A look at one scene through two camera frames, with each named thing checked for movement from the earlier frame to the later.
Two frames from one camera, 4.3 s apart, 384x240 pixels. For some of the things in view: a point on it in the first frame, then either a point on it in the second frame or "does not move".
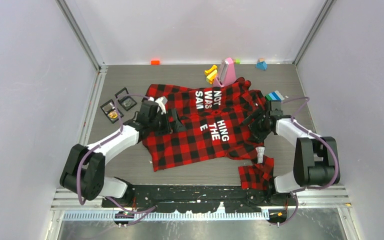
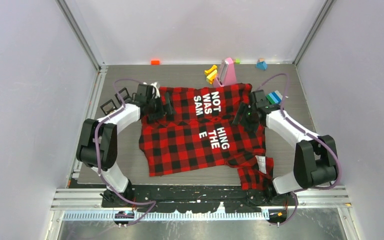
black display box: [109, 108] does not move
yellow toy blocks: [211, 74] does not move
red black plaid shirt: [215, 117] does not move
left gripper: [178, 126] to [160, 114]
